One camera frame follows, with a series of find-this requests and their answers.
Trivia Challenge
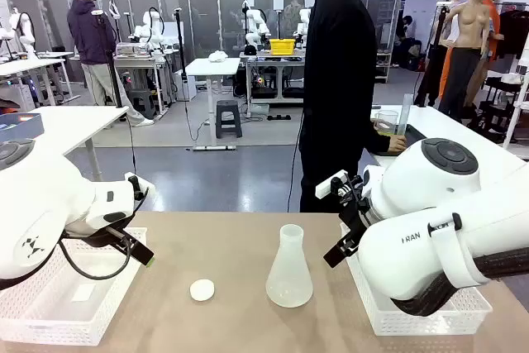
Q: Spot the clear tall measuring cylinder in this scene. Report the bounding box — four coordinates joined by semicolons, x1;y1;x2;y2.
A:
396;93;415;137

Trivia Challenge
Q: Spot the white mannequin head bust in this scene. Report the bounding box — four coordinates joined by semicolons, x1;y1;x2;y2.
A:
447;0;466;46

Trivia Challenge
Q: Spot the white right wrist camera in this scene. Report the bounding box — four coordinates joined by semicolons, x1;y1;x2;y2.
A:
314;169;350;199

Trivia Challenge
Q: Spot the black garment on rack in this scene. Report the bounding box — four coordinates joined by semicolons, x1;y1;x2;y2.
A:
494;8;529;61

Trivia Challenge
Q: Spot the white perforated plastic basket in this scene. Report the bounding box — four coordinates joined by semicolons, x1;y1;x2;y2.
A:
339;222;494;337
0;227;149;347

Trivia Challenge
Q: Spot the yellow plastic basket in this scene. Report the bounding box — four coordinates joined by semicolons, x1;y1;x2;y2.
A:
269;37;298;56

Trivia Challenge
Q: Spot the person in black sweater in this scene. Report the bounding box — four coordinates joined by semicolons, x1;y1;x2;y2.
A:
298;0;408;214

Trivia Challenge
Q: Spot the person's right forearm black sleeve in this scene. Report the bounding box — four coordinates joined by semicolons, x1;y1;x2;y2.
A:
359;127;393;155

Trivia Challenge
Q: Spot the white standing desk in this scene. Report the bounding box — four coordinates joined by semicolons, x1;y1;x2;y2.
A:
184;56;242;152

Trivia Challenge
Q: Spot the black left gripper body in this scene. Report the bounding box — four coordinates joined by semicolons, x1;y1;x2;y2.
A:
82;223;138;249

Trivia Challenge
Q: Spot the white round flask stopper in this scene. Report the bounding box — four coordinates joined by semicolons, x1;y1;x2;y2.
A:
189;278;217;302

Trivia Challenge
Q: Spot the white shoe rack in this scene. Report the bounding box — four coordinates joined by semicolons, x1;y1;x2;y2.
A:
374;50;392;84

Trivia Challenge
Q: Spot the clear plastic measuring beaker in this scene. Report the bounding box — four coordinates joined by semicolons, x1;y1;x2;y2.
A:
374;109;400;136

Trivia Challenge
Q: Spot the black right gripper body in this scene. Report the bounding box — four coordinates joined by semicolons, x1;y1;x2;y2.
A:
337;174;374;247

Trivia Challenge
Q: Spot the bare beige mannequin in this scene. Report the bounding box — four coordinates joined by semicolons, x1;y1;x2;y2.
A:
437;0;495;119

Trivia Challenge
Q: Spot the black camera stand pole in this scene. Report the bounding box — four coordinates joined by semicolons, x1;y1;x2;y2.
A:
92;8;126;109
414;2;450;108
173;7;188;82

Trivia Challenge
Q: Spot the grey plastic stool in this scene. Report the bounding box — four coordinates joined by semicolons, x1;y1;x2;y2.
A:
214;99;244;141

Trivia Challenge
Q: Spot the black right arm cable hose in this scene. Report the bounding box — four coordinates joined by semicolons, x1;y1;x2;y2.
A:
390;246;529;317

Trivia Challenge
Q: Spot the blue box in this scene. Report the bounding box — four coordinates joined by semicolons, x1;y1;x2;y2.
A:
0;112;45;144

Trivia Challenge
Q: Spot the mannequin with bucket hat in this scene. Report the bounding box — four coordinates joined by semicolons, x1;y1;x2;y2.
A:
480;0;506;61

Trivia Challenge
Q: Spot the person in purple hoodie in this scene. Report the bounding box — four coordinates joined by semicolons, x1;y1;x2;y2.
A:
66;0;155;128

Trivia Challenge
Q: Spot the black plastic tray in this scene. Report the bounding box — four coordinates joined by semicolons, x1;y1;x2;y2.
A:
404;122;429;148

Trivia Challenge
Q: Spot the translucent plastic conical flask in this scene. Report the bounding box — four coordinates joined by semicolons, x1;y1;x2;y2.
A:
264;223;315;309

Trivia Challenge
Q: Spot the person's right hand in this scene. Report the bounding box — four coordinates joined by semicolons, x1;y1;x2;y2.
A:
388;134;409;155

